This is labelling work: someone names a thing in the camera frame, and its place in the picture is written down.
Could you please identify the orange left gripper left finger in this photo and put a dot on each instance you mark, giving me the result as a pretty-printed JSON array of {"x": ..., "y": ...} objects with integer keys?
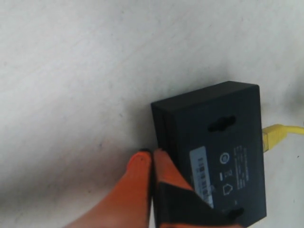
[{"x": 128, "y": 204}]

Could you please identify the black orange left gripper right finger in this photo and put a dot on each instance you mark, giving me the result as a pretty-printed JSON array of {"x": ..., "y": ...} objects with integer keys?
[{"x": 180, "y": 204}]

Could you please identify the small black adapter box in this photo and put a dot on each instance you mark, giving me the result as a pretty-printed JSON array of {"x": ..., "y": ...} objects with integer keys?
[{"x": 214, "y": 137}]

